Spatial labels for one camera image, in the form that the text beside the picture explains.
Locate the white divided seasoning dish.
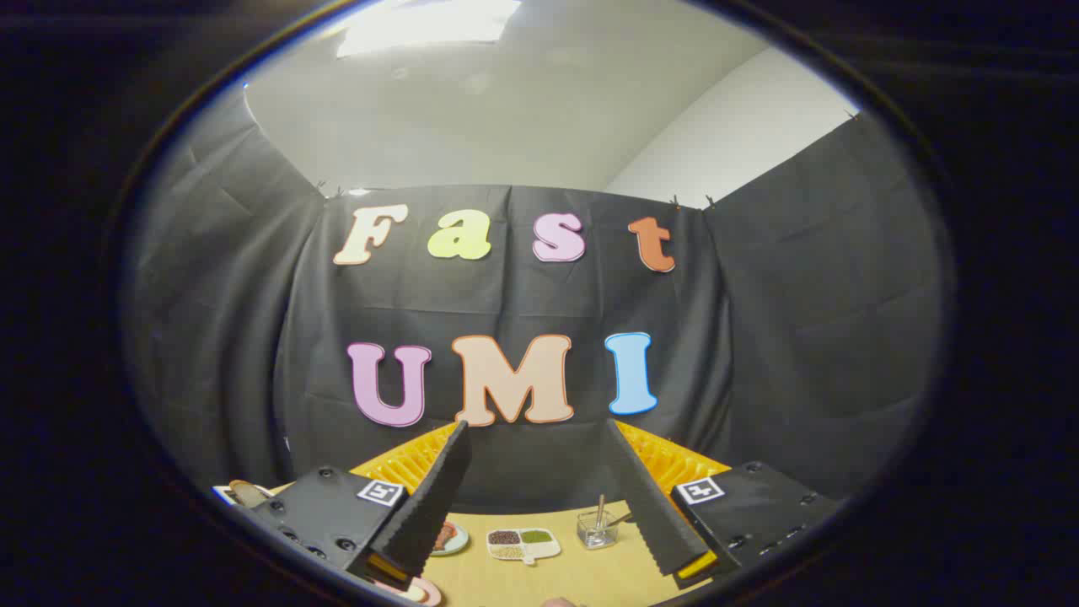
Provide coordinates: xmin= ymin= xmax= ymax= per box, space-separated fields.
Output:
xmin=486 ymin=528 xmax=562 ymax=566

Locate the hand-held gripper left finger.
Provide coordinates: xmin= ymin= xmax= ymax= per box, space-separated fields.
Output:
xmin=244 ymin=420 xmax=473 ymax=591

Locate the pale teal plate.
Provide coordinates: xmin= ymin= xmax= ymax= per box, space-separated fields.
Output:
xmin=431 ymin=521 xmax=470 ymax=557

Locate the clear utensil holder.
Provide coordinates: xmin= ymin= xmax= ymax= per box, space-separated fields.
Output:
xmin=577 ymin=509 xmax=620 ymax=551

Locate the pink plate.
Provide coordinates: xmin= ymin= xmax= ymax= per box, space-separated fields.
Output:
xmin=375 ymin=576 xmax=443 ymax=607

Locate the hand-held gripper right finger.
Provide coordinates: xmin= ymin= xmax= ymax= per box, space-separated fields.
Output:
xmin=607 ymin=419 xmax=841 ymax=589

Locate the cream white toaster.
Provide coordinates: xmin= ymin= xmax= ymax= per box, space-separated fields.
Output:
xmin=212 ymin=484 xmax=276 ymax=508

